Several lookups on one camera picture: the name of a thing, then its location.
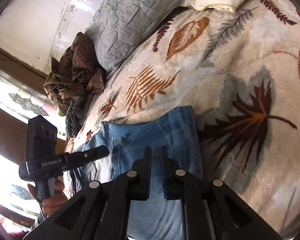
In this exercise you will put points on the left hand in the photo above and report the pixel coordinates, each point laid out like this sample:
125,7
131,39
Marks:
52,204

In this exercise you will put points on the leaf pattern fleece blanket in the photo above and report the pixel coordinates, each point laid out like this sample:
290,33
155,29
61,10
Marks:
240,73

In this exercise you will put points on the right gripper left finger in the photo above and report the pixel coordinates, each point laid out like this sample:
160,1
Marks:
114,198

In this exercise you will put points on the dark grey denim garment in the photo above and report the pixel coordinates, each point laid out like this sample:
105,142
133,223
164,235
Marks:
76,114

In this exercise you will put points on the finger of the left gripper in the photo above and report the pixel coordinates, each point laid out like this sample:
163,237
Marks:
78,159

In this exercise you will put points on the grey quilted pillow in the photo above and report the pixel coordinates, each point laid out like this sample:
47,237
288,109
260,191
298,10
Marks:
119,26

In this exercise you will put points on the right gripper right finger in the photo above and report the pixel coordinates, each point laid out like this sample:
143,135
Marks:
181,185

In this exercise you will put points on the brown jacket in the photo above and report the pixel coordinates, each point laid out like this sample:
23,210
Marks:
77,73

